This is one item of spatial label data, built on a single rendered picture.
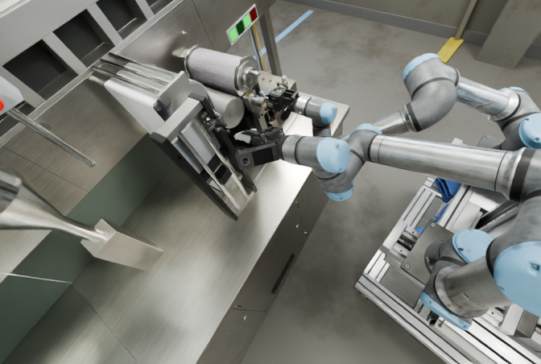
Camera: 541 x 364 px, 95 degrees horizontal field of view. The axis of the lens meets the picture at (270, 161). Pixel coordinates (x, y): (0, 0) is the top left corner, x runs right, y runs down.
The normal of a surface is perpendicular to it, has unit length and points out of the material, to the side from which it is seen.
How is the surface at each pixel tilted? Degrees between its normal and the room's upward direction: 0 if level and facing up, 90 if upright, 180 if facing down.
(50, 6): 90
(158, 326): 0
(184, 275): 0
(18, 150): 90
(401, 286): 0
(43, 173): 90
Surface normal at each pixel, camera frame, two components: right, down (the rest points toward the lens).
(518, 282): -0.66, 0.63
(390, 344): -0.20, -0.53
